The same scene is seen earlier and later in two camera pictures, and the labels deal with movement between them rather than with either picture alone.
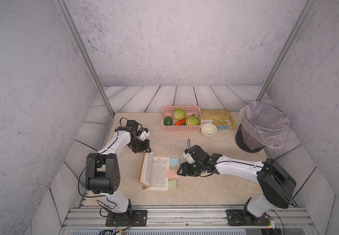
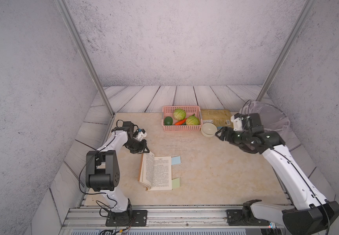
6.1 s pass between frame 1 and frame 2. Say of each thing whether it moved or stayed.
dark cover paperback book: stayed
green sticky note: moved
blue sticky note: stayed
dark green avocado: stayed
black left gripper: stayed
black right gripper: moved
